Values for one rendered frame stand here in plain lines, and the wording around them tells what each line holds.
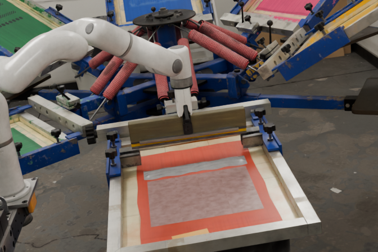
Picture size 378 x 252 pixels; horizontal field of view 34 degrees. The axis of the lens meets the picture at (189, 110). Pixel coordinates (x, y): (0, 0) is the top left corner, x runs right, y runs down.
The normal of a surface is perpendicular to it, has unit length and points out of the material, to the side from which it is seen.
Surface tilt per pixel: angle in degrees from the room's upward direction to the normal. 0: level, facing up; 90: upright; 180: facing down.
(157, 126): 89
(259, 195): 0
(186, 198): 0
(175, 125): 89
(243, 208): 0
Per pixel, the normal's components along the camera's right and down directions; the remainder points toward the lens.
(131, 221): -0.13, -0.93
